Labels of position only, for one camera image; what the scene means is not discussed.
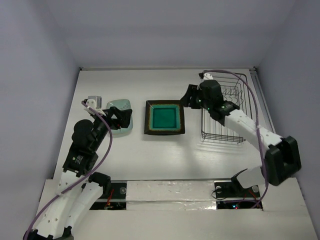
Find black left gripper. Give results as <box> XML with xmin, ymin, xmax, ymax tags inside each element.
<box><xmin>91</xmin><ymin>105</ymin><xmax>132</xmax><ymax>150</ymax></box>

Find light green ceramic plate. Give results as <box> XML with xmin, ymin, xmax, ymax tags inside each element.
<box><xmin>106</xmin><ymin>99</ymin><xmax>133</xmax><ymax>135</ymax></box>

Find black teal square plate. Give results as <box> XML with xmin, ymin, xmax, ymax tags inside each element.
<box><xmin>144</xmin><ymin>100</ymin><xmax>186</xmax><ymax>136</ymax></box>

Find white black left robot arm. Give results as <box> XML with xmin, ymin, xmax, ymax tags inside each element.
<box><xmin>23</xmin><ymin>105</ymin><xmax>133</xmax><ymax>240</ymax></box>

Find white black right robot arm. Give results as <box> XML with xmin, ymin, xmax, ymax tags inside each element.
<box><xmin>180</xmin><ymin>79</ymin><xmax>302</xmax><ymax>196</ymax></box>

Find white foam front panel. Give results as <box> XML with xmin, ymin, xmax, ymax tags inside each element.
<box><xmin>125</xmin><ymin>180</ymin><xmax>217</xmax><ymax>211</ymax></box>

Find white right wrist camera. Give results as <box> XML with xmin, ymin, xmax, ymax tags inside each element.
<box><xmin>198</xmin><ymin>71</ymin><xmax>214</xmax><ymax>81</ymax></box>

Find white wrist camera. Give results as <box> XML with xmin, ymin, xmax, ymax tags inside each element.
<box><xmin>82</xmin><ymin>95</ymin><xmax>106</xmax><ymax>116</ymax></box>
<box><xmin>198</xmin><ymin>71</ymin><xmax>214</xmax><ymax>81</ymax></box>

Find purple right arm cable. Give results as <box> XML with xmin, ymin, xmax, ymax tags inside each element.
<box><xmin>203</xmin><ymin>69</ymin><xmax>270</xmax><ymax>209</ymax></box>

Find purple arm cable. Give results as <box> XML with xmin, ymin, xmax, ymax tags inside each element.
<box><xmin>22</xmin><ymin>101</ymin><xmax>113</xmax><ymax>238</ymax></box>
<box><xmin>203</xmin><ymin>69</ymin><xmax>270</xmax><ymax>209</ymax></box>

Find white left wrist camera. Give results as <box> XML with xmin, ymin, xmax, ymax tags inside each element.
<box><xmin>82</xmin><ymin>95</ymin><xmax>106</xmax><ymax>116</ymax></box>

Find grey wire dish rack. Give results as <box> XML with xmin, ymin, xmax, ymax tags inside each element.
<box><xmin>200</xmin><ymin>72</ymin><xmax>252</xmax><ymax>145</ymax></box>

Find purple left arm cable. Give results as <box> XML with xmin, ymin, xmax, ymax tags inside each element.
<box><xmin>22</xmin><ymin>101</ymin><xmax>113</xmax><ymax>238</ymax></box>

